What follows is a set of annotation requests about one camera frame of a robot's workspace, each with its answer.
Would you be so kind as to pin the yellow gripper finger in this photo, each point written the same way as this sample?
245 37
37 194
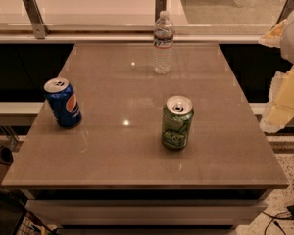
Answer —
279 110
273 37

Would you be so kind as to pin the clear plastic water bottle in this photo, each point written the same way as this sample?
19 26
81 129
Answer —
163 35

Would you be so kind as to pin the green soda can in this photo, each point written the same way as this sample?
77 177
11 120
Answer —
178 113

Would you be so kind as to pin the blue Pepsi can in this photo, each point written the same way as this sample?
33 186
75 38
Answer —
61 98

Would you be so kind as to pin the dark round bin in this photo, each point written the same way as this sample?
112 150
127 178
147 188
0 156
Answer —
6 157

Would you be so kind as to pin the black equipment with keypad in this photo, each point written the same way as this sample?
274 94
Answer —
13 212

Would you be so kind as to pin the right metal railing bracket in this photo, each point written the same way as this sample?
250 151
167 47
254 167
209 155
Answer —
288 7

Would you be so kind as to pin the metal railing bracket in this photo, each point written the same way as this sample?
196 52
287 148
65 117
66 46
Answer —
288 7
39 28
160 5

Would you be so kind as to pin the middle metal railing bracket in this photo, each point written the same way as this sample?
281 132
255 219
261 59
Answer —
160 5

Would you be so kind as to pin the left metal railing bracket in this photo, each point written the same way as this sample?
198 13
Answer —
39 28

